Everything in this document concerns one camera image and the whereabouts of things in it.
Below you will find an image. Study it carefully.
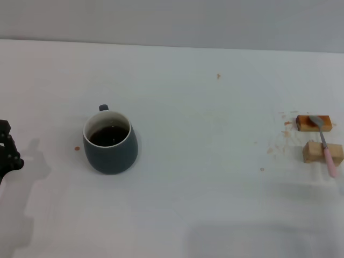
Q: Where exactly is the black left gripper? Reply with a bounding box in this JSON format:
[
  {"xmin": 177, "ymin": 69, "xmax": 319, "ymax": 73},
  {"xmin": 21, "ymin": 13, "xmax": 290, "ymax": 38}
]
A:
[{"xmin": 0, "ymin": 120, "xmax": 25, "ymax": 186}]

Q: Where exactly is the dark grey coffee cup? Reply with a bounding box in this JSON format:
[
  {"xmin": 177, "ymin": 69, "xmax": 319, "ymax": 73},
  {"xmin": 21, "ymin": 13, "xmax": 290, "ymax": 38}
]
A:
[{"xmin": 82, "ymin": 104, "xmax": 139, "ymax": 175}]

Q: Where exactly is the pale wooden block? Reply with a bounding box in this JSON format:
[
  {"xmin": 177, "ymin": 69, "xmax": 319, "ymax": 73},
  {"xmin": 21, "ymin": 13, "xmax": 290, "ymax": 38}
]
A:
[{"xmin": 303, "ymin": 141, "xmax": 344, "ymax": 165}]

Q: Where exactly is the pink handled metal spoon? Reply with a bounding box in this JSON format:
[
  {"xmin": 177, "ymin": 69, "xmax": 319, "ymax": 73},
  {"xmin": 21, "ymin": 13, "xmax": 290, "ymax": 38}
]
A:
[{"xmin": 308, "ymin": 115, "xmax": 338, "ymax": 178}]

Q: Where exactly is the brown stained wooden block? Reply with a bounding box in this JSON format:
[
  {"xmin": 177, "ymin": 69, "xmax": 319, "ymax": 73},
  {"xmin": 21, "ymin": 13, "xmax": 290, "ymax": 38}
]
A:
[{"xmin": 295, "ymin": 114, "xmax": 332, "ymax": 132}]

